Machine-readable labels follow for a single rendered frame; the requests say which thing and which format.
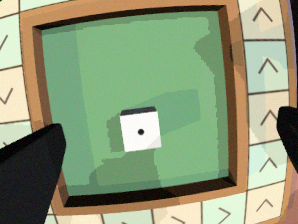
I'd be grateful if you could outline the white die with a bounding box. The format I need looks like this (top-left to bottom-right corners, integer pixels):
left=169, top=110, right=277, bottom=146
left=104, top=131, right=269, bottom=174
left=120, top=107, right=162, bottom=152

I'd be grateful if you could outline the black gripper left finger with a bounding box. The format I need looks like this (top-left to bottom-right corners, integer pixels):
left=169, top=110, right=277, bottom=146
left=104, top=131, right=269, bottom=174
left=0, top=123, right=67, bottom=224

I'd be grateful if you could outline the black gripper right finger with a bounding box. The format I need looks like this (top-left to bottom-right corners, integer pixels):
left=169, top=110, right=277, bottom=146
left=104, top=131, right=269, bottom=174
left=277, top=107, right=298, bottom=175

